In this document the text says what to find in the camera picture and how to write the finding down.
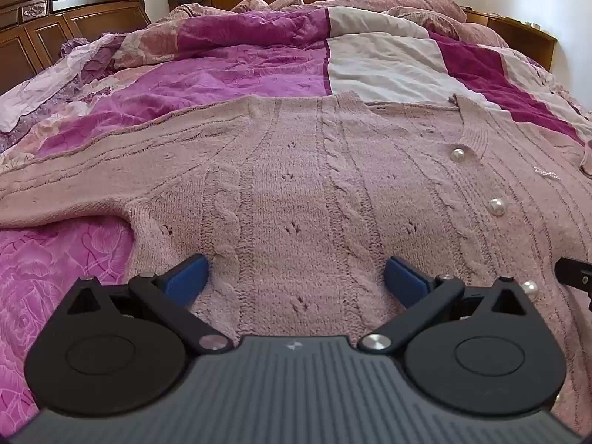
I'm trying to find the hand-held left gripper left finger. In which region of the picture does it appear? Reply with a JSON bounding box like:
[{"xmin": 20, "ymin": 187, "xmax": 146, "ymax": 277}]
[{"xmin": 67, "ymin": 253, "xmax": 236, "ymax": 357}]

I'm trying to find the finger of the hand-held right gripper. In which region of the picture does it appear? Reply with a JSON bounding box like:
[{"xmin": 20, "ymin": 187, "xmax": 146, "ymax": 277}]
[{"xmin": 555, "ymin": 256, "xmax": 592, "ymax": 310}]

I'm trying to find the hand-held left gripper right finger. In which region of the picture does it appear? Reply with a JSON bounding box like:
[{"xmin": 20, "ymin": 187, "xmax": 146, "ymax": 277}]
[{"xmin": 357, "ymin": 256, "xmax": 534, "ymax": 358}]

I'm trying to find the pink knit cardigan sweater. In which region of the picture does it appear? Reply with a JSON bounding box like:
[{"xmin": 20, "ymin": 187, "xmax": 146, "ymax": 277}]
[{"xmin": 0, "ymin": 91, "xmax": 592, "ymax": 435}]

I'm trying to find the purple and white patchwork quilt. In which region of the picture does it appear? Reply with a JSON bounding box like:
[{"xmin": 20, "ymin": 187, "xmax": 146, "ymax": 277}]
[{"xmin": 0, "ymin": 7, "xmax": 592, "ymax": 426}]

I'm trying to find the lavender floral ruffled pillow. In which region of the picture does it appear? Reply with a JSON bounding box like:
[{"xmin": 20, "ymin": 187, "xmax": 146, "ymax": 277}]
[{"xmin": 0, "ymin": 37, "xmax": 118, "ymax": 136}]

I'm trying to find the pink floral comforter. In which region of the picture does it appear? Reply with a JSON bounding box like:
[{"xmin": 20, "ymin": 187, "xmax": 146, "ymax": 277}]
[{"xmin": 169, "ymin": 0, "xmax": 509, "ymax": 49}]

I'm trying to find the carved wooden headboard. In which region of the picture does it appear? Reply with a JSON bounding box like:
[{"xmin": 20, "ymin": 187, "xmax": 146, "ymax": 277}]
[{"xmin": 0, "ymin": 0, "xmax": 152, "ymax": 96}]

